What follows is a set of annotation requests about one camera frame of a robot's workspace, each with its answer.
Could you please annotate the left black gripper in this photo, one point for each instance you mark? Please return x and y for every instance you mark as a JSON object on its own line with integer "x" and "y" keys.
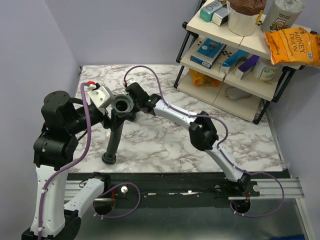
{"x": 106, "y": 121}

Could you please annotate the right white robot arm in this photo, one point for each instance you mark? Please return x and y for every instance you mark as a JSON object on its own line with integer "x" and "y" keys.
{"x": 202, "y": 132}

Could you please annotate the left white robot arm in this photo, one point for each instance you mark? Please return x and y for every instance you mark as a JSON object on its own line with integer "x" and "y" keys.
{"x": 65, "y": 117}

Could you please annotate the orange snack bag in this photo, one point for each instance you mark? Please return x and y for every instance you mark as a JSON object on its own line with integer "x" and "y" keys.
{"x": 202, "y": 80}

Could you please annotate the blue product box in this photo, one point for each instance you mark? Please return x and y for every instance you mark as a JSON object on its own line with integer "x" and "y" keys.
{"x": 207, "y": 52}

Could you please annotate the blue white carton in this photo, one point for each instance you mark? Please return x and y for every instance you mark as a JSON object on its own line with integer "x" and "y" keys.
{"x": 232, "y": 61}

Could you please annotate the cream tiered shelf rack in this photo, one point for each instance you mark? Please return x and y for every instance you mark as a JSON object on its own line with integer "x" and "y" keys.
{"x": 263, "y": 92}

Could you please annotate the teal green box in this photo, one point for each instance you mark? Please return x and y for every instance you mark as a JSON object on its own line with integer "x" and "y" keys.
{"x": 207, "y": 11}

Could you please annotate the purple white carton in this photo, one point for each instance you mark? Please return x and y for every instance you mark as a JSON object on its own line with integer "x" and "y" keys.
{"x": 246, "y": 67}

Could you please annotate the silver small box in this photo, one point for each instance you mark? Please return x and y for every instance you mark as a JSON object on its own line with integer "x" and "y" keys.
{"x": 220, "y": 16}

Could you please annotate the white round container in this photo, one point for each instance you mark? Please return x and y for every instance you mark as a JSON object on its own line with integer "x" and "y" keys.
{"x": 264, "y": 70}

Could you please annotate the white tub brown lid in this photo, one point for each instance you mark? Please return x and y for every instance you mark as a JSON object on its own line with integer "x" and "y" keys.
{"x": 243, "y": 15}

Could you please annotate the grey cylindrical canister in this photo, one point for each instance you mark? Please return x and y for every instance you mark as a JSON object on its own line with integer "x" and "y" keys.
{"x": 282, "y": 15}

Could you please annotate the orange honey dijon chip bag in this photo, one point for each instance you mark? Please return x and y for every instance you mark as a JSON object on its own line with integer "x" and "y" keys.
{"x": 294, "y": 46}

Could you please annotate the aluminium frame rail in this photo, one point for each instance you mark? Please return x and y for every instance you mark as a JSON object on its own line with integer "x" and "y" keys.
{"x": 264, "y": 189}

